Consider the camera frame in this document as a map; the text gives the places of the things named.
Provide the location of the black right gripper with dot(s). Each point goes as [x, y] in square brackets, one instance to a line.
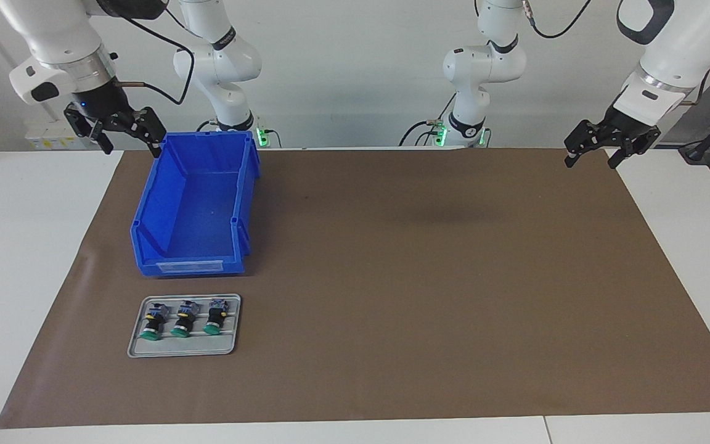
[99, 102]

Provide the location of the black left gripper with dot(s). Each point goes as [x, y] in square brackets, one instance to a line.
[629, 126]

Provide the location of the green push button switch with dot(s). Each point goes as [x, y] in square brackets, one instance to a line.
[215, 317]
[184, 320]
[153, 322]

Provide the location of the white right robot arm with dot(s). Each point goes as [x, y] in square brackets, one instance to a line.
[219, 61]

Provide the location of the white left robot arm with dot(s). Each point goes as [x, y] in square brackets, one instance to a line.
[484, 61]

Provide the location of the blue plastic storage bin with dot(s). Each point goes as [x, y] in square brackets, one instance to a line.
[195, 209]

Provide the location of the grey metal tray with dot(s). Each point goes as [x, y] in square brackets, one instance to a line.
[182, 348]

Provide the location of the brown table mat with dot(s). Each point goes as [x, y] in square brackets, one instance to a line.
[392, 308]

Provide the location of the white wall socket box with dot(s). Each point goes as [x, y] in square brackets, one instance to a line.
[47, 143]

